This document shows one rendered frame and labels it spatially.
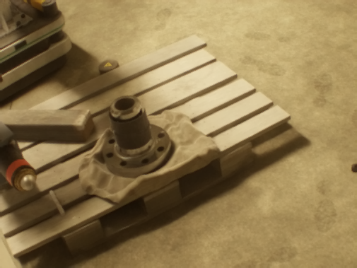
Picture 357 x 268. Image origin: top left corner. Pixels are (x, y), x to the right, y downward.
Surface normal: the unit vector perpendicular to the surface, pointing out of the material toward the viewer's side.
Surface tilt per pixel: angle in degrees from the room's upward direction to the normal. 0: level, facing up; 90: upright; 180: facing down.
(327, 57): 0
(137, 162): 0
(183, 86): 0
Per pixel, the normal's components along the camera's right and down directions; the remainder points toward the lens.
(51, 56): 0.60, 0.43
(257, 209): -0.17, -0.76
